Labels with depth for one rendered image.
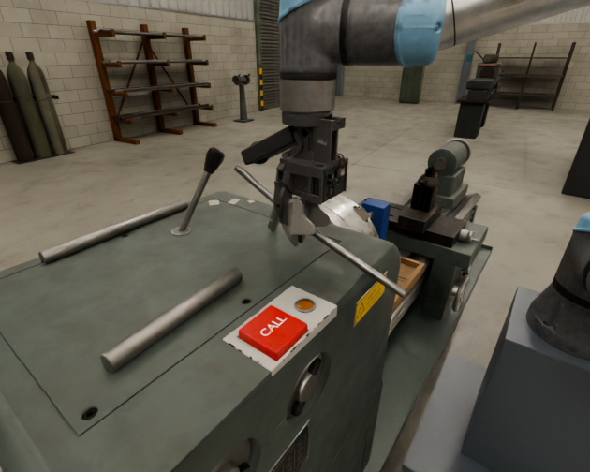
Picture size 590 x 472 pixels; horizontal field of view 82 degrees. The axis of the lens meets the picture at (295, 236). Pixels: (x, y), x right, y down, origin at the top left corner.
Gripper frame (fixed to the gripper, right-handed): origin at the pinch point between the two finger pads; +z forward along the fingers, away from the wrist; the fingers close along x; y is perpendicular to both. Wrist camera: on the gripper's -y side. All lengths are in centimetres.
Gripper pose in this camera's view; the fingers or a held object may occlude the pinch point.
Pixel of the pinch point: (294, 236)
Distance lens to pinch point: 58.0
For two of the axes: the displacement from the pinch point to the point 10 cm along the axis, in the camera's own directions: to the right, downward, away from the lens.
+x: 6.0, -3.7, 7.1
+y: 8.0, 2.8, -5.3
